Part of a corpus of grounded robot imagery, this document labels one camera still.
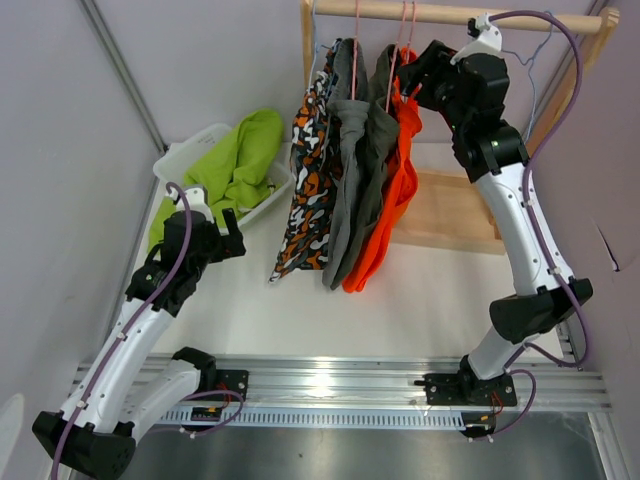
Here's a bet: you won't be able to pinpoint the blue hanger of camouflage shorts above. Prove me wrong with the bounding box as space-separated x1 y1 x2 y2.
300 1 330 88

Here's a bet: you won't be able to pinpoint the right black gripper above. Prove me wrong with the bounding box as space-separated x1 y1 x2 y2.
397 40 469 134

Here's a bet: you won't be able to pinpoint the light grey shorts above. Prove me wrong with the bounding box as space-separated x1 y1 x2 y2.
322 38 369 290

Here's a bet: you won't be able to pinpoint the pink hanger of orange shorts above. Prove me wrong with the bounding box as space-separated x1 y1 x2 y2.
401 1 417 104

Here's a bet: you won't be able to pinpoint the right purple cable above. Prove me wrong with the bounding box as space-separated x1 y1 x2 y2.
467 10 594 444

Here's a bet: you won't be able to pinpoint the white plastic basket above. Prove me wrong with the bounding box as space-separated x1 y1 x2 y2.
152 123 293 230

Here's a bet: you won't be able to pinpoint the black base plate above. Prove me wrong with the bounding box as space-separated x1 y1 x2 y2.
198 369 250 403
413 373 518 407

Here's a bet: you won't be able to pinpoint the lime green shorts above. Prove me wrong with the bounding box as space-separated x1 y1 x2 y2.
176 108 284 228

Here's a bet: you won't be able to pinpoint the purple cable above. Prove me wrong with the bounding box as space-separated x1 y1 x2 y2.
467 10 594 444
49 181 246 480

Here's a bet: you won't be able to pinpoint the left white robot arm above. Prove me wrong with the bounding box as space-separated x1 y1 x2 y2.
32 209 246 479

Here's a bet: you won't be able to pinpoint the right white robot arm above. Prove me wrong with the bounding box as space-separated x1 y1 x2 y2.
398 40 593 404

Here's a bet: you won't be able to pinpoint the pink hanger of grey shorts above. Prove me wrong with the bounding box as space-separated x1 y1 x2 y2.
350 0 361 101

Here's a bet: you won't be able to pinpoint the slotted white cable duct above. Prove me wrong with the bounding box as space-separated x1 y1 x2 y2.
157 405 465 431

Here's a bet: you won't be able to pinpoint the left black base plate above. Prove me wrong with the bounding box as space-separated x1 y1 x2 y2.
198 369 250 403

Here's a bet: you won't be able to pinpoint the camouflage patterned shorts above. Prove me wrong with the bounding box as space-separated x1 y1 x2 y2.
269 39 343 284

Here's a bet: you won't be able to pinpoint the dark olive shorts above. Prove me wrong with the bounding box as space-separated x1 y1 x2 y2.
322 38 399 290

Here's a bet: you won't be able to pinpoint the orange shorts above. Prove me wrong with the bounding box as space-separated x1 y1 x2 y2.
340 44 422 293

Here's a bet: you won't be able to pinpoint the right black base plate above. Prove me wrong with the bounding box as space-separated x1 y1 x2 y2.
413 373 518 407

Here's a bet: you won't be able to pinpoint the wooden clothes rack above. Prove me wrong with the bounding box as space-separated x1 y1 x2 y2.
315 1 620 255

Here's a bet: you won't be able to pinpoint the pink hanger of olive shorts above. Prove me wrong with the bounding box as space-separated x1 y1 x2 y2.
385 1 407 113

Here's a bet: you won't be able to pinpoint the aluminium mounting rail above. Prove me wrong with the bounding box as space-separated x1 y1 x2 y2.
216 355 612 412

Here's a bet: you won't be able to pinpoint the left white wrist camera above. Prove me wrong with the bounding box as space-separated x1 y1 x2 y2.
168 185 215 223

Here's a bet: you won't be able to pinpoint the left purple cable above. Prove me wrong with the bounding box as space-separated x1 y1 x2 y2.
49 181 246 480

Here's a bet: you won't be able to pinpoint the blue wire hanger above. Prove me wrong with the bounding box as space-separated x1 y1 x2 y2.
504 25 554 142

